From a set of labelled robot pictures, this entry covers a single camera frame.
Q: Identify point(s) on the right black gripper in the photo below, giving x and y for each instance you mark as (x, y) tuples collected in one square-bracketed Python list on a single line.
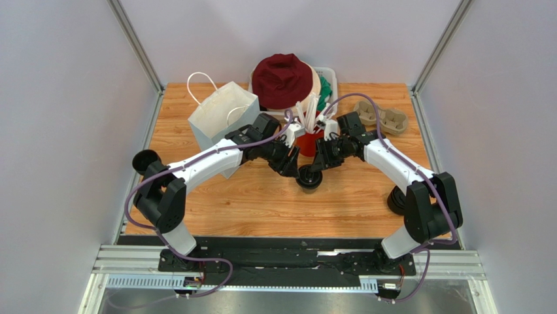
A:
[(324, 154)]

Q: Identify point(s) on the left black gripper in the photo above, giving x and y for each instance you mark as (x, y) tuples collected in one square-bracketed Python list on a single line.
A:
[(284, 158)]

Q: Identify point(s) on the black plastic cup lid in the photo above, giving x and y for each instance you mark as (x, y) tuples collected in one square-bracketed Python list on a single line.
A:
[(309, 179)]

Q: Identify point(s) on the white paper bag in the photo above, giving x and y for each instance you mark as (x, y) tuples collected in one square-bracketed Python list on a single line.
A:
[(227, 109)]

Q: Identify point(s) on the translucent dark plastic cup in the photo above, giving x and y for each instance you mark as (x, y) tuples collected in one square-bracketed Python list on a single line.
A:
[(309, 190)]

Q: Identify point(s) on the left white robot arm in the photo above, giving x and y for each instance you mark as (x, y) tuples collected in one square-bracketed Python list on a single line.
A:
[(161, 195)]

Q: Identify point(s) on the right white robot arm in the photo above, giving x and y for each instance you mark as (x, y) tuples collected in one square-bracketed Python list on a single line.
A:
[(428, 201)]

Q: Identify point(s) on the red cup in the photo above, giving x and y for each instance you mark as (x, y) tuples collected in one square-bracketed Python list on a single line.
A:
[(307, 140)]

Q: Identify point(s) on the green cloth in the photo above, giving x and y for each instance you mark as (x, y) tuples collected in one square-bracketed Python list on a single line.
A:
[(325, 93)]

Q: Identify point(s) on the beige hat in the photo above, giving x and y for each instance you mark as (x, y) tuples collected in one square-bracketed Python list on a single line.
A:
[(315, 91)]

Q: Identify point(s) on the bottom pulp cup carrier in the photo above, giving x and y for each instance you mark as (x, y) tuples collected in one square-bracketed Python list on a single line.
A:
[(392, 121)]

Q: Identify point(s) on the maroon bucket hat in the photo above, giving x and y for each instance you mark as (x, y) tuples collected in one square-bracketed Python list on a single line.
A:
[(281, 80)]

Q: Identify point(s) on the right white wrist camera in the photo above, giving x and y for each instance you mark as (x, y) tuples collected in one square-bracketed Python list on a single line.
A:
[(329, 127)]

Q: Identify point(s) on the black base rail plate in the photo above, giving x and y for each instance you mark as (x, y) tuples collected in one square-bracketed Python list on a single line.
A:
[(278, 261)]

